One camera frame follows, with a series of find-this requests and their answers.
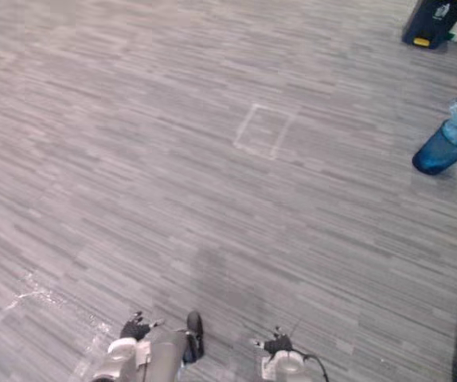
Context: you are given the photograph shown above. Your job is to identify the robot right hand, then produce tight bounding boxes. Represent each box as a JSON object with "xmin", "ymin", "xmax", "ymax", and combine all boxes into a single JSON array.
[{"xmin": 252, "ymin": 325, "xmax": 295, "ymax": 356}]

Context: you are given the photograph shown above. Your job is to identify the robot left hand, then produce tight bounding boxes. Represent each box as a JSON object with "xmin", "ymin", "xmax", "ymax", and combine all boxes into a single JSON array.
[{"xmin": 119, "ymin": 311, "xmax": 166, "ymax": 341}]

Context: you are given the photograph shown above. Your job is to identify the robot dark foot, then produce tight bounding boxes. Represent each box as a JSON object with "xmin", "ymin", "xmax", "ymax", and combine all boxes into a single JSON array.
[{"xmin": 181, "ymin": 310, "xmax": 205, "ymax": 364}]

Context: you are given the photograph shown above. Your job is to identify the blue waste basket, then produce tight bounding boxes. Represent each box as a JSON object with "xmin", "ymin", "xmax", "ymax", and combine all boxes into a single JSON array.
[{"xmin": 411, "ymin": 119, "xmax": 457, "ymax": 176}]

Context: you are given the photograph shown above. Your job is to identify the dark pedal trash bin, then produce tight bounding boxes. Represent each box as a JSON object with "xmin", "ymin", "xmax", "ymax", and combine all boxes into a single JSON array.
[{"xmin": 401, "ymin": 0, "xmax": 457, "ymax": 50}]

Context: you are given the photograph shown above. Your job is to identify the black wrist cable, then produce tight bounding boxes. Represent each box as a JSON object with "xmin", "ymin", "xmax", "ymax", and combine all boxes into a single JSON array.
[{"xmin": 291, "ymin": 349, "xmax": 330, "ymax": 382}]

